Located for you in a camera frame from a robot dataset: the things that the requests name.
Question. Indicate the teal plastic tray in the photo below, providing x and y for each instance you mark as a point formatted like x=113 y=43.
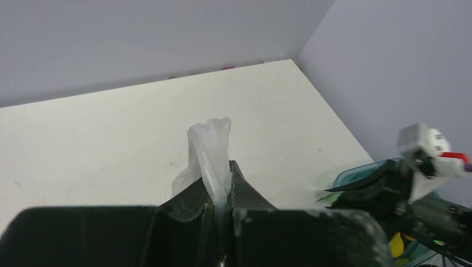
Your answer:
x=414 y=254

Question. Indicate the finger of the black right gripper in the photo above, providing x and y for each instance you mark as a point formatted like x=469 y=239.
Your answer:
x=393 y=179

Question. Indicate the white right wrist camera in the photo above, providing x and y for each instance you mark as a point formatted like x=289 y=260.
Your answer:
x=428 y=153

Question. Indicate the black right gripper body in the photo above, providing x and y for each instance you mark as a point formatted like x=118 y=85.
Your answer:
x=438 y=224

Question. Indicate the green fake cucumber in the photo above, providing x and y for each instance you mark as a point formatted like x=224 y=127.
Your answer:
x=330 y=198

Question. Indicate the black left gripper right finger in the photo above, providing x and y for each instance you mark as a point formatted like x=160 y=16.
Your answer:
x=259 y=234

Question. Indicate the translucent plastic bag with prints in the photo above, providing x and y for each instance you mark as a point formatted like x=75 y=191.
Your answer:
x=208 y=159

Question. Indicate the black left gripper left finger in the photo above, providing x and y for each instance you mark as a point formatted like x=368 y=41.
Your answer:
x=180 y=232

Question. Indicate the yellow fake mango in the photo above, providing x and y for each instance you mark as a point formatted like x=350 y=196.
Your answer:
x=396 y=245

